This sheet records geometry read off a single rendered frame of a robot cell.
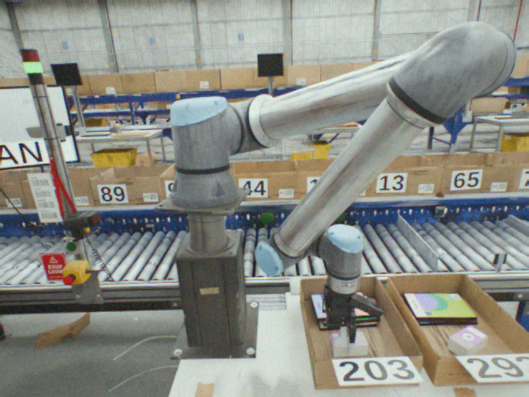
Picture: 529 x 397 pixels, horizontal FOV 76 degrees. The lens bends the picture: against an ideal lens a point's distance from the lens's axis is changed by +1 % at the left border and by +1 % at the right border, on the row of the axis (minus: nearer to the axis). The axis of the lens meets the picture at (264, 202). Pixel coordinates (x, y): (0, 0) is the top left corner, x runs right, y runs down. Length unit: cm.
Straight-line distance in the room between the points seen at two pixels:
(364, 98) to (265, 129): 30
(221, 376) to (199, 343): 14
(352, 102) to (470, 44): 27
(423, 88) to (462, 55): 7
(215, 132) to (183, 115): 9
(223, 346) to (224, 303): 16
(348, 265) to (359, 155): 36
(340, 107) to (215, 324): 72
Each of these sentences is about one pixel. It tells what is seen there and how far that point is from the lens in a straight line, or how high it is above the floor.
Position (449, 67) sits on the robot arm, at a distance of 60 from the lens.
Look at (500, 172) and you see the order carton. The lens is 225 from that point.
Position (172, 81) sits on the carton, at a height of 156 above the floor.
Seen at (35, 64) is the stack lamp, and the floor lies 162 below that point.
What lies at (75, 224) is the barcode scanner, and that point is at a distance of 144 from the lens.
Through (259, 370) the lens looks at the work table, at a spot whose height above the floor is 75.
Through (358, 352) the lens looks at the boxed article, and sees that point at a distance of 112.
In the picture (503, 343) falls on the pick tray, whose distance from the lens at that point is 132.
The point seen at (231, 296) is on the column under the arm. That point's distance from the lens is 104.
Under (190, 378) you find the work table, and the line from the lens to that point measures 110.
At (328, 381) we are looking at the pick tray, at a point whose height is 78.
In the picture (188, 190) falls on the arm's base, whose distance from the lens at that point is 91.
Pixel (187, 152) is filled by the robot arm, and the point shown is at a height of 137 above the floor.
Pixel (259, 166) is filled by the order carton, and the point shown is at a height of 101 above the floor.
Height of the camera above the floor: 154
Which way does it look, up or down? 20 degrees down
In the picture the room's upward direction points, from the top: 3 degrees counter-clockwise
